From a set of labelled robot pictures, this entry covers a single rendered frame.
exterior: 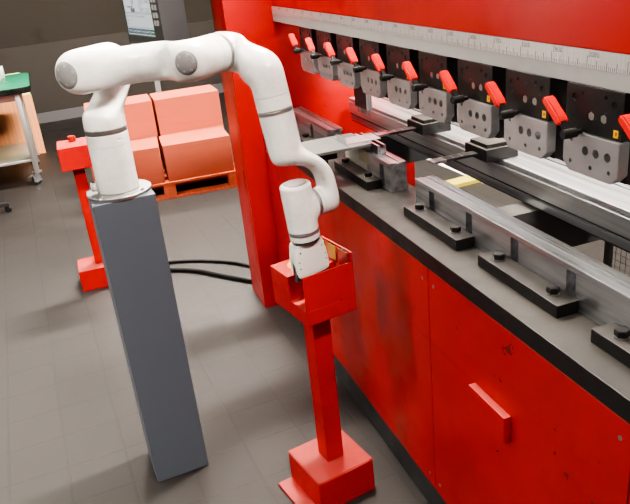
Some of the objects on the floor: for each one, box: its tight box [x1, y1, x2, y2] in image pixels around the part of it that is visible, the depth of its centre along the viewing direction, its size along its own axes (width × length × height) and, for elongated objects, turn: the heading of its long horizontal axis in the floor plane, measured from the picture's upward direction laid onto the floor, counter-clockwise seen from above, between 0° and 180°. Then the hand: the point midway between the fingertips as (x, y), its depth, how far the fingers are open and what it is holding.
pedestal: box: [57, 135, 108, 292], centre depth 383 cm, size 20×25×83 cm
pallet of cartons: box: [84, 85, 238, 202], centre depth 542 cm, size 80×112×68 cm
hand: (315, 288), depth 196 cm, fingers closed
